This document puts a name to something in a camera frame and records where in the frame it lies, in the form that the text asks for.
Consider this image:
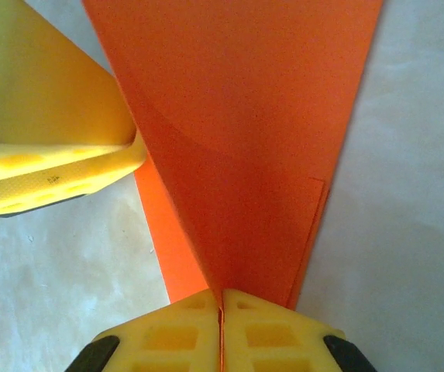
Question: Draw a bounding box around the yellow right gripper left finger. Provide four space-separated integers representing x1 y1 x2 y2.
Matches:
64 288 222 372

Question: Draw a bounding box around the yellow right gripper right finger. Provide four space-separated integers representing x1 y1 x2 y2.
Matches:
222 288 377 372

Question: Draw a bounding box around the orange paper sheet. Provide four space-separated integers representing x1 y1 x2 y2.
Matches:
80 0 385 372

